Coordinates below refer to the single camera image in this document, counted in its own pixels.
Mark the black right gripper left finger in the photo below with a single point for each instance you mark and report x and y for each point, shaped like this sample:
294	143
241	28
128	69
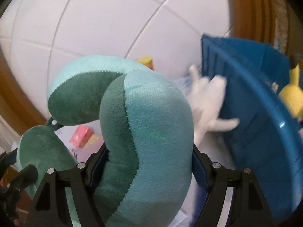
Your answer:
50	205

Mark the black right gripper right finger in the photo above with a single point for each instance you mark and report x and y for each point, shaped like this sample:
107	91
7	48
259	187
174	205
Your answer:
248	204

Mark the teal neck pillow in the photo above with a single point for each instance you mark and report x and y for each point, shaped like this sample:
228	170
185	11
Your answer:
147	127

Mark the blue plastic storage crate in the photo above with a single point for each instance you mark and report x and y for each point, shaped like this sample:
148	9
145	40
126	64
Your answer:
267	139

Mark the pink tissue pack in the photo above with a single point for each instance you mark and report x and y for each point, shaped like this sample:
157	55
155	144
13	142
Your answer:
81	136

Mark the yellow pikachu plush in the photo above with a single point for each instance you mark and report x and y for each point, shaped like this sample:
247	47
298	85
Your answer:
291	94

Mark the white plush rabbit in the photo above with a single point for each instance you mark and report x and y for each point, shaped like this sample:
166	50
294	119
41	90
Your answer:
206	99

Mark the pink snack canister yellow lid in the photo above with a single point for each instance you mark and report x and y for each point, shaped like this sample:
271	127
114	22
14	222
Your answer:
147	61

